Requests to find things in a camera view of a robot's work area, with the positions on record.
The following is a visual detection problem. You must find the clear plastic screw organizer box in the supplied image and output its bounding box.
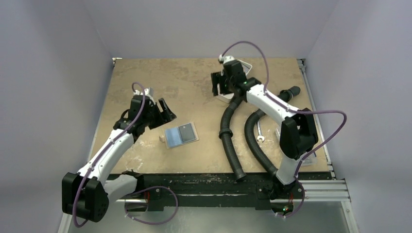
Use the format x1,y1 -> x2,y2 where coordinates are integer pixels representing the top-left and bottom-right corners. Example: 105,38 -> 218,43
275,127 -> 317,166

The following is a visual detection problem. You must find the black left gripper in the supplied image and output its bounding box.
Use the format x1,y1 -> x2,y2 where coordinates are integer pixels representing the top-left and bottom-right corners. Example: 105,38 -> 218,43
142,99 -> 175,130

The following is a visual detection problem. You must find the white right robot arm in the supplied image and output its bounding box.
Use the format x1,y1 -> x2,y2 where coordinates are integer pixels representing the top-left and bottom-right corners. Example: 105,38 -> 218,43
211,56 -> 318,200

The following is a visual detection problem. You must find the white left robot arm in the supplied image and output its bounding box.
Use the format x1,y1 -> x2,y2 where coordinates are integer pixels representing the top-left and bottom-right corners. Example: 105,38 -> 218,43
62,94 -> 176,228

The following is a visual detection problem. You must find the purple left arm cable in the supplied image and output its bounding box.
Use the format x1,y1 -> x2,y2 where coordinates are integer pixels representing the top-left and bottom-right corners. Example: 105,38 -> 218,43
72,82 -> 147,228

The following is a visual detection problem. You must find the black credit card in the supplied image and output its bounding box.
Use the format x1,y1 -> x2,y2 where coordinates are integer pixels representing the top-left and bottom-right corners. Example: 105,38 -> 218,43
178,123 -> 196,143

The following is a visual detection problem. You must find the beige leather card holder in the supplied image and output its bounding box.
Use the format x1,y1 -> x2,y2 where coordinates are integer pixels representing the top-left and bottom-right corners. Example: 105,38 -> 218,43
158,122 -> 199,149

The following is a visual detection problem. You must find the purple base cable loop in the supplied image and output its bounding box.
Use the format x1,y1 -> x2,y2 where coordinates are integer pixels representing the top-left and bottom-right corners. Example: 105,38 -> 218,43
123,184 -> 179,226

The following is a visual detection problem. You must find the aluminium frame rail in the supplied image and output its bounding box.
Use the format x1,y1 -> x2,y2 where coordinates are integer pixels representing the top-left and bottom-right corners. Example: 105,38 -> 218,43
297,59 -> 350,201

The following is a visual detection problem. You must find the white plastic card bin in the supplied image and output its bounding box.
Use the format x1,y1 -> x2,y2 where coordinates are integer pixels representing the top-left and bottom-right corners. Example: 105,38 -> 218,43
211,59 -> 253,96

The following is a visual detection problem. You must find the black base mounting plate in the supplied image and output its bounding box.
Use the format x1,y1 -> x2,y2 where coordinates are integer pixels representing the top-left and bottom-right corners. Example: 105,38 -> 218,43
111,172 -> 332,213

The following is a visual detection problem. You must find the black corrugated hose right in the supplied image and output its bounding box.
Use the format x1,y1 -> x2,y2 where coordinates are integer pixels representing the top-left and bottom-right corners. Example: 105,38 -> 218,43
244,85 -> 301,178

